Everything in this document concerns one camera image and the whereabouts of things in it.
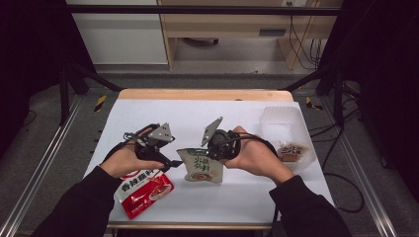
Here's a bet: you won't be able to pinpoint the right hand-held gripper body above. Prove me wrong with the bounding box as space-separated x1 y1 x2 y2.
201 117 242 161

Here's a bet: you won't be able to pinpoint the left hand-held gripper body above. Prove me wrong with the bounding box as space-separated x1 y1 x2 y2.
124 122 175 162

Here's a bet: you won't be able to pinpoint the green and beige sauce packet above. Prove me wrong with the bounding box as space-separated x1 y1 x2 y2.
176 147 225 184

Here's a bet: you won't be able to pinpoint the red and white sauce packet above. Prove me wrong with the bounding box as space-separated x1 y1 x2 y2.
114 169 175 220

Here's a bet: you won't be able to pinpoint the clear plastic container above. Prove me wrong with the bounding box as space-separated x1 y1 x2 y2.
258 106 317 174

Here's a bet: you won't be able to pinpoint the small red-beige snack packet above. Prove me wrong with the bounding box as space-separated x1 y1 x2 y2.
276 141 310 163

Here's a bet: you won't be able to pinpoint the person's right hand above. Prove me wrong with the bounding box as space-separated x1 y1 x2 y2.
223 125 294 185

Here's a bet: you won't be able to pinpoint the person's left hand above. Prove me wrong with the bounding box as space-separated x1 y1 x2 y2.
99 141 165 180

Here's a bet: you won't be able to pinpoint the white table sheet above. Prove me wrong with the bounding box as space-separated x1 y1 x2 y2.
83 99 335 225

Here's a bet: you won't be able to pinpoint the white cabinet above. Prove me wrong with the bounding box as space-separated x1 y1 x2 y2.
65 0 169 65

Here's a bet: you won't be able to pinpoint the light wooden desk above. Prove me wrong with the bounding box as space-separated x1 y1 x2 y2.
157 0 344 71

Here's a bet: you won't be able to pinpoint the black horizontal bar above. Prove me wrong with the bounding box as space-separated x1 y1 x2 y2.
65 4 342 17

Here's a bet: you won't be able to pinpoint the black curtain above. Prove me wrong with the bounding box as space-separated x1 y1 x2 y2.
0 0 97 156
317 0 419 198

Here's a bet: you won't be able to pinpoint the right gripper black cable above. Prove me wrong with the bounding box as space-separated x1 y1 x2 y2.
226 132 278 156

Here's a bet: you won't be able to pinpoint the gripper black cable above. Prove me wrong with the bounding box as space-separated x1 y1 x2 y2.
226 132 278 156
103 141 129 162

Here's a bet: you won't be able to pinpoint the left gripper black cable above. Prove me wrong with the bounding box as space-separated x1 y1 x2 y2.
103 141 129 162

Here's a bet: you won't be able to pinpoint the hanging black cables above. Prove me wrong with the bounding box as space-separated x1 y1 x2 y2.
289 14 327 71

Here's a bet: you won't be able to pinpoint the black floor cable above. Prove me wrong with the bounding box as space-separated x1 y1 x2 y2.
309 108 365 214

